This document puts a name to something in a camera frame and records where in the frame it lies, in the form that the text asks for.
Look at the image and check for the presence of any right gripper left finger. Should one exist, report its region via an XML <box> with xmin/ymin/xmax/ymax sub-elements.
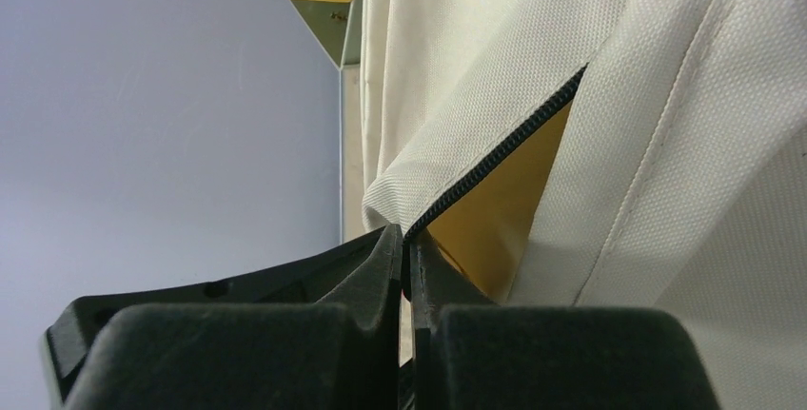
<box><xmin>64</xmin><ymin>225</ymin><xmax>403</xmax><ymax>409</ymax></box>

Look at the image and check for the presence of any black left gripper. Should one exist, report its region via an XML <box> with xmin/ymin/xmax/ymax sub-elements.
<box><xmin>40</xmin><ymin>228</ymin><xmax>383</xmax><ymax>407</ymax></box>

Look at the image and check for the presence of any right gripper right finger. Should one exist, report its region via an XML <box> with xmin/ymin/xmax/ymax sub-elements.
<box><xmin>408</xmin><ymin>234</ymin><xmax>718</xmax><ymax>409</ymax></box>

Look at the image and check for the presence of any beige canvas backpack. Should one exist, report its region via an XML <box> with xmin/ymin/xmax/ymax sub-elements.
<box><xmin>361</xmin><ymin>0</ymin><xmax>806</xmax><ymax>409</ymax></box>

